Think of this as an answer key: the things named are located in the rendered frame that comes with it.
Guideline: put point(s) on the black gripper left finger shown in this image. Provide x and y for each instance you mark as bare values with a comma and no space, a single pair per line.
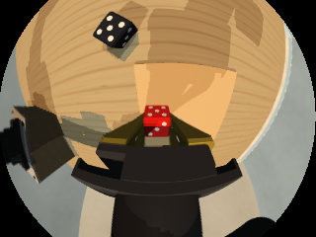
127,133

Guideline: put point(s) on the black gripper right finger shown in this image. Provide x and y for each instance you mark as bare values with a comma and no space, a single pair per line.
188,135

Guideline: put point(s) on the red die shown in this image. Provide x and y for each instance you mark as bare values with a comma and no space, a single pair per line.
157,121

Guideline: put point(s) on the black die with white pips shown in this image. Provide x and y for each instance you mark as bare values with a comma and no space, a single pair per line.
115,30

